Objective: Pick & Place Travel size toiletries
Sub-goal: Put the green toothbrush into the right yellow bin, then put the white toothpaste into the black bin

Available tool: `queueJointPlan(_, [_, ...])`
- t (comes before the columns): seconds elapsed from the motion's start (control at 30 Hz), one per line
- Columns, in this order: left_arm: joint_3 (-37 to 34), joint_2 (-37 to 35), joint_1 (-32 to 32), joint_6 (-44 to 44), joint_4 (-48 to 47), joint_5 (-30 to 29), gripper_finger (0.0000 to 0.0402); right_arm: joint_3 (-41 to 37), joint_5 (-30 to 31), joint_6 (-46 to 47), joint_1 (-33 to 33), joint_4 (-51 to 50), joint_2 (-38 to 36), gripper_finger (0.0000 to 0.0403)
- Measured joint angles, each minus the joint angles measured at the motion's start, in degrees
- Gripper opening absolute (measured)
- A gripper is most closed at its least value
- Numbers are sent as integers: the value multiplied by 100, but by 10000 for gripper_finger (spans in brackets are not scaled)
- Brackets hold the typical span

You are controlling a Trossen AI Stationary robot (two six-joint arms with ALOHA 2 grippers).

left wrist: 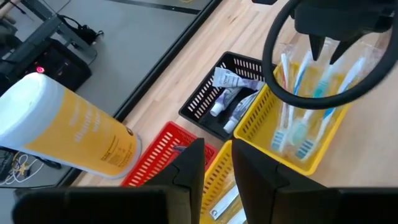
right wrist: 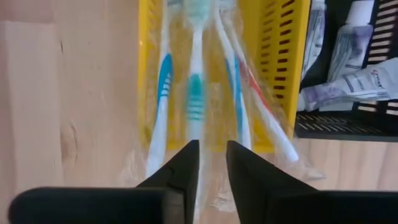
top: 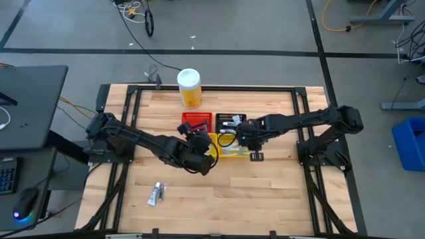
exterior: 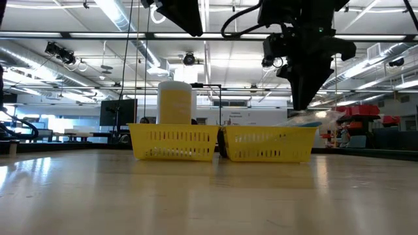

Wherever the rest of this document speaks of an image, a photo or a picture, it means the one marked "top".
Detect long black floor cable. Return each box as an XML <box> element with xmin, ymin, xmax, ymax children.
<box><xmin>116</xmin><ymin>2</ymin><xmax>183</xmax><ymax>72</ymax></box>

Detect thick black cable loop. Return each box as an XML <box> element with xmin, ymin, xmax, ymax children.
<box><xmin>143</xmin><ymin>7</ymin><xmax>155</xmax><ymax>38</ymax></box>

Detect blue plastic bin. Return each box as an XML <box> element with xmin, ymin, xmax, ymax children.
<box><xmin>391</xmin><ymin>116</ymin><xmax>425</xmax><ymax>173</ymax></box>

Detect clear white toothbrush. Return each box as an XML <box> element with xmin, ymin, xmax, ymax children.
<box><xmin>220</xmin><ymin>145</ymin><xmax>250</xmax><ymax>157</ymax></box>

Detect yellow floor cable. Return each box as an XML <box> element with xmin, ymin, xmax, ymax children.
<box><xmin>321</xmin><ymin>0</ymin><xmax>380</xmax><ymax>34</ymax></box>

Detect white desk cable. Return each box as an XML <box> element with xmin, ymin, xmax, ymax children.
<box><xmin>0</xmin><ymin>106</ymin><xmax>12</xmax><ymax>131</ymax></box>

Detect dark lower desk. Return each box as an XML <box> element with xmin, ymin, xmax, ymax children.
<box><xmin>0</xmin><ymin>147</ymin><xmax>58</xmax><ymax>232</ymax></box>

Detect black slotted plastic basket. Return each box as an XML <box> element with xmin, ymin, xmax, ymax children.
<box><xmin>215</xmin><ymin>112</ymin><xmax>248</xmax><ymax>135</ymax></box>

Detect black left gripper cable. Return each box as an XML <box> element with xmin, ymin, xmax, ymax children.
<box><xmin>185</xmin><ymin>141</ymin><xmax>221</xmax><ymax>175</ymax></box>

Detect black mouse blue light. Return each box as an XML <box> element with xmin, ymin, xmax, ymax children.
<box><xmin>12</xmin><ymin>187</ymin><xmax>40</xmax><ymax>221</ymax></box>

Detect black keyboard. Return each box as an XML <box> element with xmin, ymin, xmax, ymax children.
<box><xmin>0</xmin><ymin>157</ymin><xmax>19</xmax><ymax>196</ymax></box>

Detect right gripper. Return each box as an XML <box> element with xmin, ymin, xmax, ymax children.
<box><xmin>236</xmin><ymin>119</ymin><xmax>267</xmax><ymax>163</ymax></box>

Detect clear wrapped travel tube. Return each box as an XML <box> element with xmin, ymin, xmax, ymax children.
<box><xmin>147</xmin><ymin>181</ymin><xmax>167</xmax><ymax>207</ymax></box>

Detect dark screen device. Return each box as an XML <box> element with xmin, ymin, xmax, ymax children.
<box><xmin>0</xmin><ymin>92</ymin><xmax>19</xmax><ymax>108</ymax></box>

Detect grey desk foot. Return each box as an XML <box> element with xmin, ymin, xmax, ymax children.
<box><xmin>379</xmin><ymin>98</ymin><xmax>425</xmax><ymax>112</ymax></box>
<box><xmin>348</xmin><ymin>0</ymin><xmax>416</xmax><ymax>26</ymax></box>

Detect white canister yellow label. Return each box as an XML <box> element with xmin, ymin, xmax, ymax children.
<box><xmin>176</xmin><ymin>68</ymin><xmax>204</xmax><ymax>110</ymax></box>

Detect yellow wires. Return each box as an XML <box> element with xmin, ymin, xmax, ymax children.
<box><xmin>58</xmin><ymin>96</ymin><xmax>98</xmax><ymax>121</ymax></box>

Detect tangled black white cables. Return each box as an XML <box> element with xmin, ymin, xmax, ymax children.
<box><xmin>394</xmin><ymin>19</ymin><xmax>425</xmax><ymax>66</ymax></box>

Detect red slotted plastic basket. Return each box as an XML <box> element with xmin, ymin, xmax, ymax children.
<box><xmin>181</xmin><ymin>112</ymin><xmax>213</xmax><ymax>134</ymax></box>

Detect white yellow cable bundle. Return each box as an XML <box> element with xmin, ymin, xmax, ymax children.
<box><xmin>112</xmin><ymin>0</ymin><xmax>144</xmax><ymax>25</ymax></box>

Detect black aluminium table frame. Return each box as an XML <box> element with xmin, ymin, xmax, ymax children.
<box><xmin>74</xmin><ymin>83</ymin><xmax>369</xmax><ymax>239</ymax></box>

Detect dark blue handled razor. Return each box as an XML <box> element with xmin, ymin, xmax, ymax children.
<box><xmin>189</xmin><ymin>121</ymin><xmax>210</xmax><ymax>133</ymax></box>

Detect yellow slotted plastic basket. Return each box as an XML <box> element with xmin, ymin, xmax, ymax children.
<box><xmin>206</xmin><ymin>132</ymin><xmax>220</xmax><ymax>157</ymax></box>
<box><xmin>217</xmin><ymin>132</ymin><xmax>254</xmax><ymax>158</ymax></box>

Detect black desk top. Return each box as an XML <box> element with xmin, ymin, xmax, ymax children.
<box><xmin>0</xmin><ymin>64</ymin><xmax>69</xmax><ymax>151</ymax></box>

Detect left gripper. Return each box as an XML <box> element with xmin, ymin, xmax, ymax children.
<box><xmin>177</xmin><ymin>119</ymin><xmax>214</xmax><ymax>155</ymax></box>

